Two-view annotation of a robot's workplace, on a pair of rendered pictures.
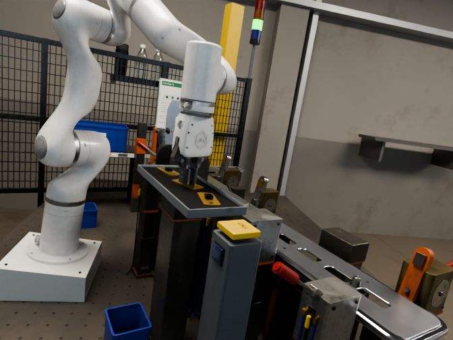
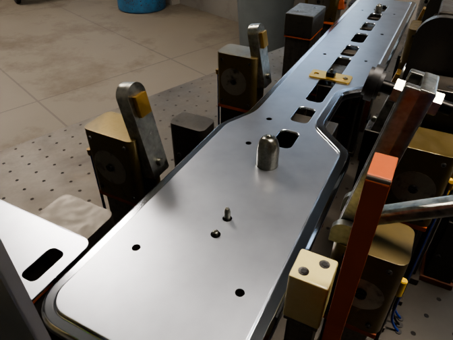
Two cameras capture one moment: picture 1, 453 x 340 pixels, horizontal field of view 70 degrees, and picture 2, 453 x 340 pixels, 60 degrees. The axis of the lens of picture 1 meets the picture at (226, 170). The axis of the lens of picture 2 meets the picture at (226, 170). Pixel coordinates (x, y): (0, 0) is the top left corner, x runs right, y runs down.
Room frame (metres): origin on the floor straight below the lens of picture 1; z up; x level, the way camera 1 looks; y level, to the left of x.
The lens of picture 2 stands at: (1.73, 0.48, 1.34)
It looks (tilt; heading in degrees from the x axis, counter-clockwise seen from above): 37 degrees down; 239
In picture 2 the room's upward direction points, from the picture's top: straight up
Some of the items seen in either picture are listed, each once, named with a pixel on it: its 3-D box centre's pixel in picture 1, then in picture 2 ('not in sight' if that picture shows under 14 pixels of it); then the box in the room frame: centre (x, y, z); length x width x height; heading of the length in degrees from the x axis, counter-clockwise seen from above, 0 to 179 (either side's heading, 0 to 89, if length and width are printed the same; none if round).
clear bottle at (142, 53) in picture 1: (141, 62); not in sight; (2.04, 0.61, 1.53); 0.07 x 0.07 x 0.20
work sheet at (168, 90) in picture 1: (173, 105); not in sight; (2.07, 0.39, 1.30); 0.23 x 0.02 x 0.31; 122
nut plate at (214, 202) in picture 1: (208, 196); not in sight; (0.69, 0.03, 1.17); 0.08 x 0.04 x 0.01; 18
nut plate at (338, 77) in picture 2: not in sight; (330, 74); (1.15, -0.06, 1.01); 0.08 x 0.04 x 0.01; 123
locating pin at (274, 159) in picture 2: not in sight; (267, 154); (1.44, 0.12, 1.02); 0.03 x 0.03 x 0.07
